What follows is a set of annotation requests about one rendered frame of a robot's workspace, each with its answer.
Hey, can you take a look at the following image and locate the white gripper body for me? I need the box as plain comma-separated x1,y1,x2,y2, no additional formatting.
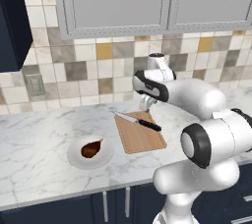
139,93,158,112

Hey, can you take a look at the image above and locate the wooden cutting board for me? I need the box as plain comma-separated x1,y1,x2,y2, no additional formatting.
113,110,168,155

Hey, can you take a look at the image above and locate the white round plate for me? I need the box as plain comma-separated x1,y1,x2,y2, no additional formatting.
66,135,115,171

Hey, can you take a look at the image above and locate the brown piece of meat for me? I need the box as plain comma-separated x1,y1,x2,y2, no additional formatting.
80,138,104,159

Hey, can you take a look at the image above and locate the navy drawer front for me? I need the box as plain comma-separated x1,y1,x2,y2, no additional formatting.
191,197,252,224
225,162,252,214

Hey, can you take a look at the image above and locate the navy base cupboard door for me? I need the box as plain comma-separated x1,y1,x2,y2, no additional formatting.
91,189,117,224
115,182,169,224

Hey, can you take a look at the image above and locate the navy base cupboard panel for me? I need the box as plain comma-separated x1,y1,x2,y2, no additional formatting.
0,194,94,224

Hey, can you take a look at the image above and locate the black-handled kitchen knife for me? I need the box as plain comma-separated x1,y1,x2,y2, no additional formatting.
111,110,162,133

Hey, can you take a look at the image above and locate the silver bar door handle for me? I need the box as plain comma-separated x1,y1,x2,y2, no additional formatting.
124,186,132,219
101,191,109,223

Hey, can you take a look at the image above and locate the grey wall power outlet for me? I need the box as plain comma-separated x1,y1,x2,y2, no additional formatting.
25,73,46,97

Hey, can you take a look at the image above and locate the dark navy wall cupboard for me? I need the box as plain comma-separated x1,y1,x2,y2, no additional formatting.
0,0,34,74

